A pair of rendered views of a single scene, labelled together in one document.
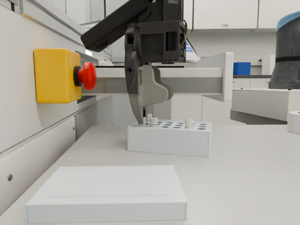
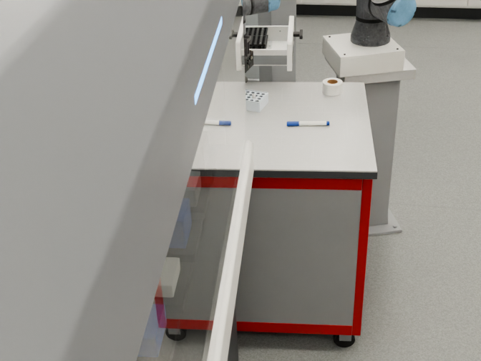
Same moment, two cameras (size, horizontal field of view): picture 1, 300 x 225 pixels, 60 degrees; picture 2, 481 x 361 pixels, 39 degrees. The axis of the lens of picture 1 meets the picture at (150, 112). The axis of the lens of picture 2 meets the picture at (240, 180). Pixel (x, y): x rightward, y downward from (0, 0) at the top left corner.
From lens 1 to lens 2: 1.97 m
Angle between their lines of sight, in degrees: 26
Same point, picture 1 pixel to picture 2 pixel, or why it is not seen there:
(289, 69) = (359, 29)
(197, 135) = (254, 103)
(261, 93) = (333, 51)
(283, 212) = (264, 134)
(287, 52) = (359, 14)
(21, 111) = not seen: hidden behind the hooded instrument
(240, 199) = (255, 130)
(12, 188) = not seen: hidden behind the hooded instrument
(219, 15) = not seen: outside the picture
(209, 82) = (278, 58)
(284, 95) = (338, 59)
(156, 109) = (275, 15)
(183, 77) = (262, 56)
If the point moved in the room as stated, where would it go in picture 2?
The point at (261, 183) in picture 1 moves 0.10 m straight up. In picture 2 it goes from (268, 124) to (268, 97)
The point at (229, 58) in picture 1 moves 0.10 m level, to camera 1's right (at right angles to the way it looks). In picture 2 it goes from (289, 46) to (318, 46)
